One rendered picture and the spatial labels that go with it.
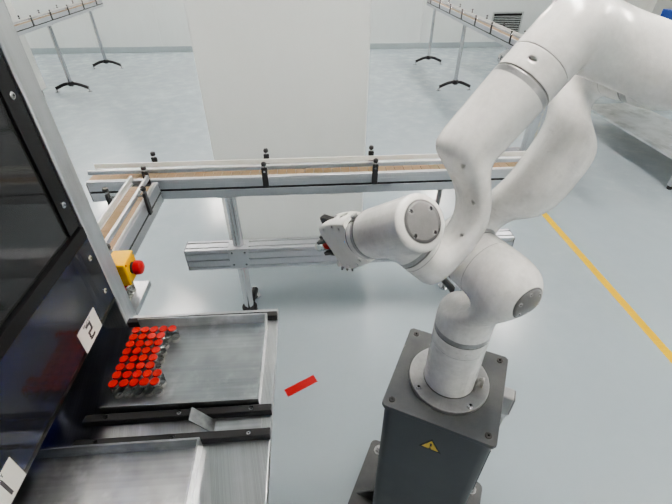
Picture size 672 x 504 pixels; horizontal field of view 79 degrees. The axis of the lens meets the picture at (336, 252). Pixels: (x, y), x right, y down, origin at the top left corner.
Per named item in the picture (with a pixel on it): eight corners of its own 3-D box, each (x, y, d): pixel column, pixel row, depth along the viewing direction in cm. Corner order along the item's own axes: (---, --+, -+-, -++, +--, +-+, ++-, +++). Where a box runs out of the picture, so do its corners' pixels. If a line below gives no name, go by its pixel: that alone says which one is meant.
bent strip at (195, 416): (194, 435, 87) (187, 420, 83) (196, 422, 89) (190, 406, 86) (261, 430, 88) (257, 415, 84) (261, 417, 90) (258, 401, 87)
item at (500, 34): (534, 54, 389) (538, 35, 380) (518, 54, 388) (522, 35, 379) (434, 5, 674) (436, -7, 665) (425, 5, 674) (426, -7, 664)
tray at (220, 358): (104, 416, 90) (99, 407, 88) (141, 327, 111) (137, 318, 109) (260, 407, 92) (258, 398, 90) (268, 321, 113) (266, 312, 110)
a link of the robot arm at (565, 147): (460, 301, 73) (409, 251, 85) (496, 308, 80) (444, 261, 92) (670, 17, 56) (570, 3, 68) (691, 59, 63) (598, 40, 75)
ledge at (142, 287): (88, 317, 117) (85, 312, 115) (105, 286, 127) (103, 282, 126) (138, 314, 117) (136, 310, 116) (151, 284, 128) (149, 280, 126)
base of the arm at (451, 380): (493, 363, 104) (512, 311, 93) (482, 427, 90) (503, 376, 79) (420, 339, 110) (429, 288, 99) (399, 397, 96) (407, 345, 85)
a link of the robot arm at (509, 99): (550, 138, 65) (420, 277, 71) (485, 66, 61) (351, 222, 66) (590, 142, 57) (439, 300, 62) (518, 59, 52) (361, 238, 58)
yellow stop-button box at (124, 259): (104, 287, 112) (95, 266, 108) (114, 270, 118) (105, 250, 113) (133, 285, 112) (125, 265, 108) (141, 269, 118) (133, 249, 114)
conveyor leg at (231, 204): (241, 320, 222) (216, 195, 175) (243, 308, 229) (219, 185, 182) (258, 319, 222) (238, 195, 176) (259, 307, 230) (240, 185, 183)
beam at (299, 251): (189, 270, 200) (183, 251, 192) (192, 260, 206) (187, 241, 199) (509, 256, 208) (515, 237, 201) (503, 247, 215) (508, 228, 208)
